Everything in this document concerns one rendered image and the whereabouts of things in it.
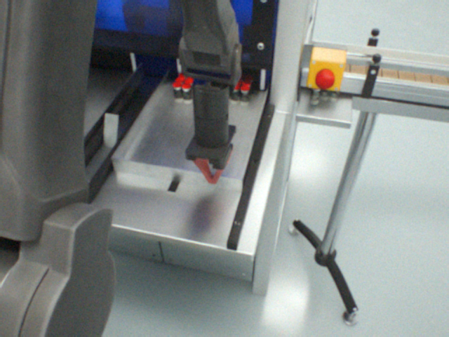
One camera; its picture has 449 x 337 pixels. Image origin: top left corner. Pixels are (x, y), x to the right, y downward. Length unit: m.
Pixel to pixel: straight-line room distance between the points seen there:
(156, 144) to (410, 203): 1.48
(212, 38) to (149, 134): 0.41
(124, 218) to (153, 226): 0.06
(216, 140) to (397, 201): 1.52
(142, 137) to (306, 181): 1.28
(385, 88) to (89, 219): 0.90
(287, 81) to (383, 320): 1.07
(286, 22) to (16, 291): 0.73
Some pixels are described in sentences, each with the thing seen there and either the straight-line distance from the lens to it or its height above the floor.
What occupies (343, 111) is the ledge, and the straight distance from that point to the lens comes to 0.98.
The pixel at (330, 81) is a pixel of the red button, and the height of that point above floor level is 1.00.
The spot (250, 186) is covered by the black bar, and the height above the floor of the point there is 0.90.
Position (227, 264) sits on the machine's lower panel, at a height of 0.18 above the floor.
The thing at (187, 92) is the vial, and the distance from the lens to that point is 0.95.
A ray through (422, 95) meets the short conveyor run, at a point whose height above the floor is 0.91.
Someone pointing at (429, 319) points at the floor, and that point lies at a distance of 1.76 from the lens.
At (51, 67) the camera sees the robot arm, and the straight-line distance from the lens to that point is 0.20.
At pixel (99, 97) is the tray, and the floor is 0.88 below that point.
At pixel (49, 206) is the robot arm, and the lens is 0.21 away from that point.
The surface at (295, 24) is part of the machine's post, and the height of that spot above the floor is 1.09.
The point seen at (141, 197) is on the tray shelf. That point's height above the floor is 0.88.
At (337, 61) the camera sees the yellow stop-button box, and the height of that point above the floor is 1.03.
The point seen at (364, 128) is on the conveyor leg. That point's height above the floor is 0.76.
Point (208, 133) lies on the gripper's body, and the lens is 0.64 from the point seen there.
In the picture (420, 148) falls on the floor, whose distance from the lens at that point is 2.42.
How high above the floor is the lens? 1.44
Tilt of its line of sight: 45 degrees down
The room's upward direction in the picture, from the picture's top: straight up
